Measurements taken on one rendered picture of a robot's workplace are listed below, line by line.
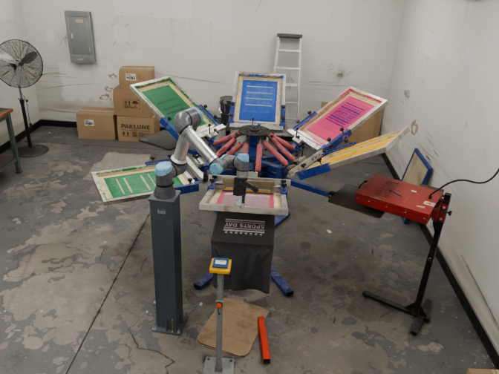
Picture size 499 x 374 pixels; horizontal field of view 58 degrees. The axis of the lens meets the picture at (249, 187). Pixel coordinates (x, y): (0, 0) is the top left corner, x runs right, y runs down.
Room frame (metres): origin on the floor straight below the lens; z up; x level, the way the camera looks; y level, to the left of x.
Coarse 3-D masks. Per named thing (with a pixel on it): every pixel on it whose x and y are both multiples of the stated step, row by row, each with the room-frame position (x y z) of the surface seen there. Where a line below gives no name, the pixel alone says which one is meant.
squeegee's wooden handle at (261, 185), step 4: (224, 180) 3.16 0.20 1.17; (228, 180) 3.16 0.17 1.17; (232, 180) 3.16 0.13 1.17; (248, 180) 3.16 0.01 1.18; (252, 180) 3.16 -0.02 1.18; (256, 180) 3.16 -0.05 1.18; (260, 180) 3.17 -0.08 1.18; (224, 184) 3.15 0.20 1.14; (228, 184) 3.15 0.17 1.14; (232, 184) 3.15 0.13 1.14; (252, 184) 3.15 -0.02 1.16; (256, 184) 3.15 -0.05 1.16; (260, 184) 3.14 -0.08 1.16; (264, 184) 3.14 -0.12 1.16; (268, 184) 3.14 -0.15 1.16; (272, 184) 3.14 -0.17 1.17; (260, 188) 3.14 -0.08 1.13; (264, 188) 3.13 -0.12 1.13; (268, 188) 3.13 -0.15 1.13
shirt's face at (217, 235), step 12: (228, 216) 2.99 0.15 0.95; (240, 216) 3.00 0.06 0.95; (252, 216) 3.01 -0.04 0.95; (264, 216) 3.02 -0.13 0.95; (216, 228) 2.81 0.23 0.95; (264, 228) 2.84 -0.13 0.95; (216, 240) 2.64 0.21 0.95; (228, 240) 2.65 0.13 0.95; (240, 240) 2.66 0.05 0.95; (252, 240) 2.66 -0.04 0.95; (264, 240) 2.67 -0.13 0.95
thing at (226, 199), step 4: (224, 192) 3.11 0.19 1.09; (228, 192) 3.12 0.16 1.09; (232, 192) 3.13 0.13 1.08; (220, 196) 2.98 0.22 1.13; (224, 196) 2.99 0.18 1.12; (228, 196) 2.99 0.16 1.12; (232, 196) 3.00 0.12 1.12; (236, 196) 3.01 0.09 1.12; (220, 200) 2.84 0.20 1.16; (224, 200) 2.84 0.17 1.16; (228, 200) 2.85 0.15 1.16; (232, 200) 2.86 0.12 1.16; (224, 204) 2.74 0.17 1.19; (228, 204) 2.74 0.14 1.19; (232, 204) 2.75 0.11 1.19
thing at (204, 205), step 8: (208, 192) 2.93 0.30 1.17; (208, 200) 2.74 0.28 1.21; (200, 208) 2.57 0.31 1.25; (208, 208) 2.57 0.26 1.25; (216, 208) 2.57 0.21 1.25; (224, 208) 2.57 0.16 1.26; (232, 208) 2.57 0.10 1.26; (240, 208) 2.57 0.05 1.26; (248, 208) 2.56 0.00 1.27; (256, 208) 2.56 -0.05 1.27; (264, 208) 2.57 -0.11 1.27; (272, 208) 2.58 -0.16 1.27
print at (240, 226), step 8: (224, 224) 2.86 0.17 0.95; (232, 224) 2.87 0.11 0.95; (240, 224) 2.88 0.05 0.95; (248, 224) 2.88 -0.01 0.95; (256, 224) 2.89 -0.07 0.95; (264, 224) 2.89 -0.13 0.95; (224, 232) 2.75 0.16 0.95; (232, 232) 2.76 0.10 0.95; (240, 232) 2.76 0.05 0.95; (248, 232) 2.77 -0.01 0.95; (256, 232) 2.77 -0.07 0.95
